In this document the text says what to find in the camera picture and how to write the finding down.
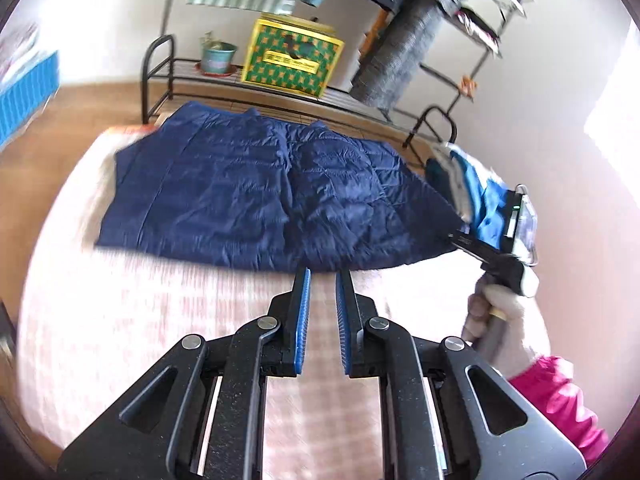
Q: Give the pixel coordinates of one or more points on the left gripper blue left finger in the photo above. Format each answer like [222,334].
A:
[301,302]

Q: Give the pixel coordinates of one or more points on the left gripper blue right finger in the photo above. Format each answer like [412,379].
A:
[346,315]

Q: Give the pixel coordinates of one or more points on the navy quilted puffer jacket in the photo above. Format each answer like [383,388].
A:
[250,192]

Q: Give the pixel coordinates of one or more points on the folded clothes on shelf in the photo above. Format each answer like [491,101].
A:
[478,30]

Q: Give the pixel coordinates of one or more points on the black metal clothes rack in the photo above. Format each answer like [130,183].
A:
[173,69]

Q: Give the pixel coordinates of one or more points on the right grey gloved hand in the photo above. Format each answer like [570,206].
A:
[524,337]

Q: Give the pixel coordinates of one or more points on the blue and white jacket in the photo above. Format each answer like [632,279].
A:
[477,194]

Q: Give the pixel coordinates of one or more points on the brown teddy bear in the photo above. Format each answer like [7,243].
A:
[468,87]

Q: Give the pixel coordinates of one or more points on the grey plaid long coat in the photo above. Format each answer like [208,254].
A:
[384,74]

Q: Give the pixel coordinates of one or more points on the pink checked bed mattress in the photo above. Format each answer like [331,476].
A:
[93,320]

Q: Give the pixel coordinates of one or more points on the yellow green patterned bag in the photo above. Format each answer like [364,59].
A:
[292,55]

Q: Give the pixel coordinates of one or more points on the small potted plant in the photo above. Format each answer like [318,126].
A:
[216,55]

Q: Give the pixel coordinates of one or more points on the blue slatted crate row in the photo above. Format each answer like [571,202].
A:
[29,90]

